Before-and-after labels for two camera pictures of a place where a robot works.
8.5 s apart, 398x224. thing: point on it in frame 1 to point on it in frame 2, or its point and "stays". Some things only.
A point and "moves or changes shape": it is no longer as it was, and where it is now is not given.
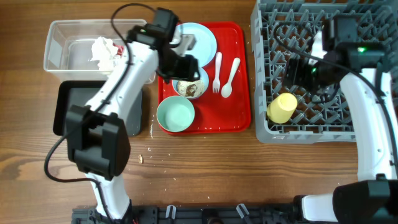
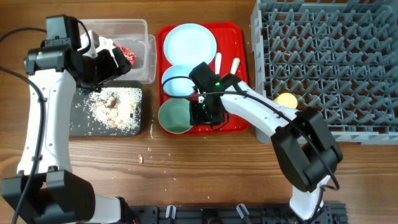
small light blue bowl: x=191 y=89 moves or changes shape
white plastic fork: x=216 y=84 stays
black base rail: x=233 y=214 stays
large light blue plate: x=205 y=47 stays
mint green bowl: x=175 y=113 stays
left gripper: x=189 y=72 to x=111 y=71
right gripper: x=295 y=74 to x=196 y=118
